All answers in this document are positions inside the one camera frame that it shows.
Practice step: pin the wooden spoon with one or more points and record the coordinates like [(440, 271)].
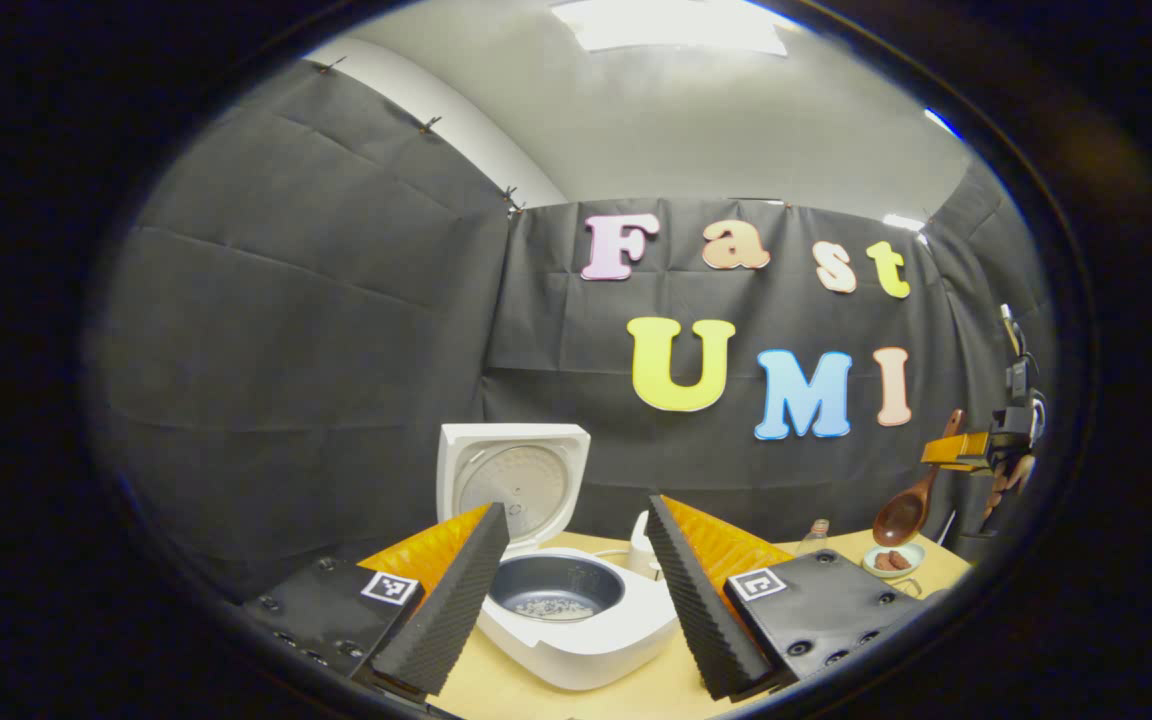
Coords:
[(898, 520)]

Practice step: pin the white rice cooker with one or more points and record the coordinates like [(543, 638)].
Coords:
[(596, 645)]

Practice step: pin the clear plastic water bottle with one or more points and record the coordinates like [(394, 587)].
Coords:
[(816, 538)]

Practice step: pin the black backdrop cloth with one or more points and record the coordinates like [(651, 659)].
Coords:
[(316, 330)]

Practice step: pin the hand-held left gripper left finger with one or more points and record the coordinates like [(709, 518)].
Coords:
[(446, 620)]

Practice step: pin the red meat slice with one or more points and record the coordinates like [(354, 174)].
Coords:
[(902, 559), (883, 561)]

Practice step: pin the small ceiling light panel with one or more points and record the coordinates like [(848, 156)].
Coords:
[(941, 123)]

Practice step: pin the pale green plate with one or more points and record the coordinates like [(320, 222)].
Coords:
[(916, 560)]

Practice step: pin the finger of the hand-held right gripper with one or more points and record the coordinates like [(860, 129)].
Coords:
[(961, 450)]

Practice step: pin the large ceiling light panel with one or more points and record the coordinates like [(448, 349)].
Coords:
[(671, 25)]

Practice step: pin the ceiling light behind backdrop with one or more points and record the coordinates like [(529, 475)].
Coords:
[(904, 222)]

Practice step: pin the white rice grains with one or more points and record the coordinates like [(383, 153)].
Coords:
[(551, 606)]

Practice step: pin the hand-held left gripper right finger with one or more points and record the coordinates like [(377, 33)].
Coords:
[(701, 620)]

